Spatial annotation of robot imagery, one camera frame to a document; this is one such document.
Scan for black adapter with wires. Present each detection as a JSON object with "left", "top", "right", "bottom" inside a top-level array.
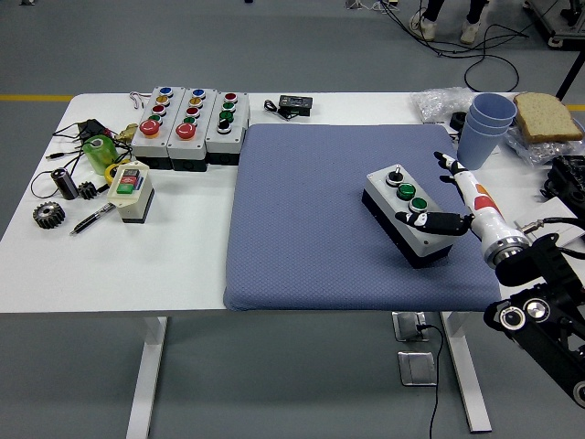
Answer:
[{"left": 52, "top": 118, "right": 115, "bottom": 145}]

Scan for large black gear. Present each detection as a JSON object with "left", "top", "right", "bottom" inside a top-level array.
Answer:
[{"left": 31, "top": 201, "right": 67, "bottom": 230}]

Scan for slice of bread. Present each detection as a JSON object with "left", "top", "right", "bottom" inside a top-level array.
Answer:
[{"left": 512, "top": 91, "right": 585, "bottom": 145}]

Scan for grey four-button selector box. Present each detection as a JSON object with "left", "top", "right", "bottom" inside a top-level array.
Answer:
[{"left": 204, "top": 91, "right": 250, "bottom": 166}]

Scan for black silver pen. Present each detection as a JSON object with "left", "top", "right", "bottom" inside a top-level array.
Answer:
[{"left": 69, "top": 203, "right": 116, "bottom": 237}]

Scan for grey five-button emergency-stop box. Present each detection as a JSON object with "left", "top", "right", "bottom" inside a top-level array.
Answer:
[
  {"left": 166, "top": 87, "right": 218, "bottom": 173},
  {"left": 130, "top": 86, "right": 185, "bottom": 171}
]

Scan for cream red-green switch box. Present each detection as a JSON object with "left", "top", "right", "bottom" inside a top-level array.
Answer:
[{"left": 107, "top": 160, "right": 155, "bottom": 225}]

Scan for person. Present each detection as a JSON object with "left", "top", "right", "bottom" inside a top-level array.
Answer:
[{"left": 408, "top": 0, "right": 491, "bottom": 46}]

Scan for white table leg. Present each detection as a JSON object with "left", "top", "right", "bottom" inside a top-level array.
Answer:
[
  {"left": 441, "top": 311, "right": 494, "bottom": 434},
  {"left": 125, "top": 315, "right": 168, "bottom": 439}
]

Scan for yellow tape roll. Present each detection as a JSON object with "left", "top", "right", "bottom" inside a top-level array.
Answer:
[{"left": 104, "top": 159, "right": 130, "bottom": 186}]

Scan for black cylindrical capacitor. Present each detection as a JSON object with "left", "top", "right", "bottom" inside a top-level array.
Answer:
[{"left": 50, "top": 167, "right": 80, "bottom": 201}]

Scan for blue plastic cup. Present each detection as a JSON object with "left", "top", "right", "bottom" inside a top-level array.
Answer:
[
  {"left": 456, "top": 119, "right": 509, "bottom": 172},
  {"left": 472, "top": 92, "right": 518, "bottom": 127},
  {"left": 465, "top": 108, "right": 515, "bottom": 136}
]

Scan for black power cable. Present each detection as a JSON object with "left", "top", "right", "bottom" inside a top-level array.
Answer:
[{"left": 415, "top": 322, "right": 445, "bottom": 439}]

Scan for clear bag of parts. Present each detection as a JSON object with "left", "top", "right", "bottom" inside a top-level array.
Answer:
[
  {"left": 410, "top": 86, "right": 477, "bottom": 124},
  {"left": 505, "top": 125, "right": 585, "bottom": 167}
]

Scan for black floor cable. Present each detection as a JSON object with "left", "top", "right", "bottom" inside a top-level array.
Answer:
[{"left": 378, "top": 0, "right": 534, "bottom": 95}]

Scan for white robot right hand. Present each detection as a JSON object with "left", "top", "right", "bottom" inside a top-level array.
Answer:
[{"left": 394, "top": 151, "right": 520, "bottom": 251}]

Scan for black slanted pole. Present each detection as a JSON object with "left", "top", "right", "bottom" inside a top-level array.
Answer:
[{"left": 554, "top": 48, "right": 585, "bottom": 101}]

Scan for blue-grey padded mat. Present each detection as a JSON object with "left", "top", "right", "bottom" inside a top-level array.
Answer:
[{"left": 222, "top": 122, "right": 503, "bottom": 313}]

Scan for grey four-button control box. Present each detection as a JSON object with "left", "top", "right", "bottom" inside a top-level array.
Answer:
[{"left": 361, "top": 163, "right": 456, "bottom": 270}]

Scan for brass pipe fitting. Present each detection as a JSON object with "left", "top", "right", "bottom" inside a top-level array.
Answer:
[{"left": 112, "top": 123, "right": 140, "bottom": 144}]

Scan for green cylindrical battery pack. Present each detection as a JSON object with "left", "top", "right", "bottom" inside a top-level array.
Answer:
[{"left": 81, "top": 134, "right": 121, "bottom": 176}]

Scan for metal floor outlet box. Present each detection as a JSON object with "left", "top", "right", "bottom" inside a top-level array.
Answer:
[
  {"left": 397, "top": 350, "right": 438, "bottom": 388},
  {"left": 391, "top": 311, "right": 431, "bottom": 343}
]

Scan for black wire with jack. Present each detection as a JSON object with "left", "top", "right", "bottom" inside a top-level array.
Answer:
[{"left": 29, "top": 148, "right": 95, "bottom": 199}]

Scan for aluminium frame cart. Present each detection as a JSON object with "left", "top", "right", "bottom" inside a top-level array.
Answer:
[{"left": 523, "top": 0, "right": 585, "bottom": 49}]

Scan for black machine part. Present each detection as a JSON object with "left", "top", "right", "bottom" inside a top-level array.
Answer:
[{"left": 541, "top": 155, "right": 585, "bottom": 216}]

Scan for black digital panel meter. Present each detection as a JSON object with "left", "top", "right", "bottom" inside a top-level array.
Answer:
[{"left": 263, "top": 93, "right": 315, "bottom": 122}]

